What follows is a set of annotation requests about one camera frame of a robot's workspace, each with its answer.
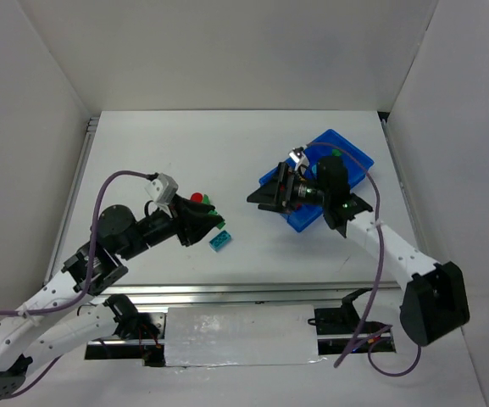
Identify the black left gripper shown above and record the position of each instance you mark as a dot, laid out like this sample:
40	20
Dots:
180	222

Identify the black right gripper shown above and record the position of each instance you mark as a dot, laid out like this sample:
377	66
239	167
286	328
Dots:
285	187

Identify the red oval lego piece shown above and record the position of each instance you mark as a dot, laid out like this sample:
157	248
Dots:
196	197

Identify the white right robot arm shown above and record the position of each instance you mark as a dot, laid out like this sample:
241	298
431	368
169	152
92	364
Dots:
434	296

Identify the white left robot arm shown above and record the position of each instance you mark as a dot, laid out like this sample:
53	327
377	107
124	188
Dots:
37	335

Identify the cyan rectangular lego brick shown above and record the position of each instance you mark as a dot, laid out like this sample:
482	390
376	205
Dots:
220	241

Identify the blue plastic sorting bin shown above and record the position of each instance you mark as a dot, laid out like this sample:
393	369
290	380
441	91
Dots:
328	195

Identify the silver foil covered plate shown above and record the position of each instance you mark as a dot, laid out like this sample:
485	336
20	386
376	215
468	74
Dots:
240	336

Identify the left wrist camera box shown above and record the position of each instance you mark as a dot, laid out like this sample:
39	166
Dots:
161	189

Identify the aluminium table edge rail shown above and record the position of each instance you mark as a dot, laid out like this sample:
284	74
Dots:
150	297

